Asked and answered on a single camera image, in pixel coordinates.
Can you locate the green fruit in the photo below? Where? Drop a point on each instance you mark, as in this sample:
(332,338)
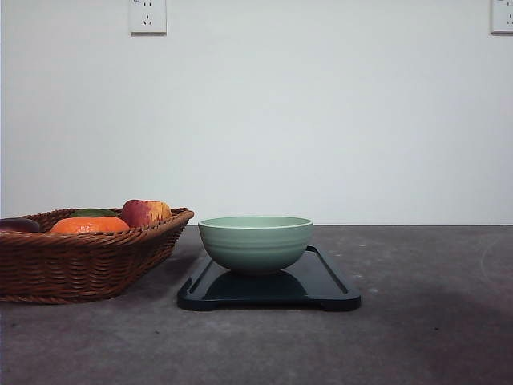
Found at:
(92,213)

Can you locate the brown wicker basket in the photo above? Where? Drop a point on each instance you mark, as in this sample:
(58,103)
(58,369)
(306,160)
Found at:
(82,255)

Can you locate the dark rectangular tray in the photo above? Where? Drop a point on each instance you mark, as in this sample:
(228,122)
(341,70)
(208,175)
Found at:
(314,281)

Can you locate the white wall socket right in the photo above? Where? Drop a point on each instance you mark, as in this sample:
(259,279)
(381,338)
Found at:
(500,19)

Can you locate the white wall socket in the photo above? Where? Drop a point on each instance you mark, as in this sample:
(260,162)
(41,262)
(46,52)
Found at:
(147,18)
(500,19)

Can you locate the white wall socket left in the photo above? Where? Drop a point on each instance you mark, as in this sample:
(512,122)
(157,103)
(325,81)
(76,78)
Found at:
(147,18)

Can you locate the red yellow apple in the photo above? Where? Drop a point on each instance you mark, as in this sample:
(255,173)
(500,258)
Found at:
(141,212)

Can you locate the green ceramic bowl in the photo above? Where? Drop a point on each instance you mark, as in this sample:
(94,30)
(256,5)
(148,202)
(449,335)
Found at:
(256,244)

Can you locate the orange mandarin fruit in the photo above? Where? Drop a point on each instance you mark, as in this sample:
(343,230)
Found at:
(91,225)

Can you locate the dark purple fruit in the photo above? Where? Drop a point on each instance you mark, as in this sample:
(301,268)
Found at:
(20,225)

